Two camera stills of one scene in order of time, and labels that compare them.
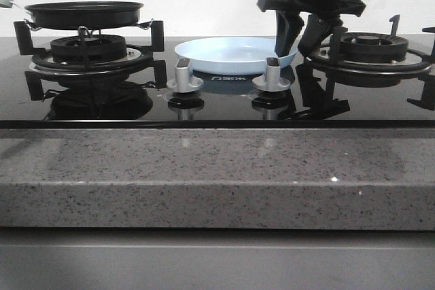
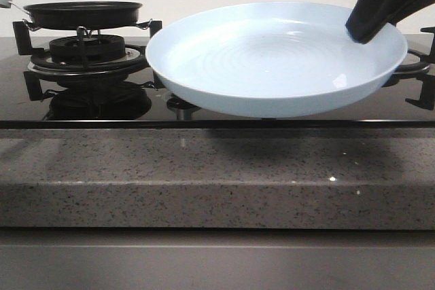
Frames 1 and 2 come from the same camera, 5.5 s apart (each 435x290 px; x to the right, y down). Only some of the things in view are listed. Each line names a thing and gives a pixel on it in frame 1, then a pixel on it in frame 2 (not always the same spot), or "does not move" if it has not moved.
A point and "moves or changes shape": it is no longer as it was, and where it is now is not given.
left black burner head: (104, 48) does not move
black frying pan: (84, 14) does not move
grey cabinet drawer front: (216, 259) does not move
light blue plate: (230, 55) moves or changes shape
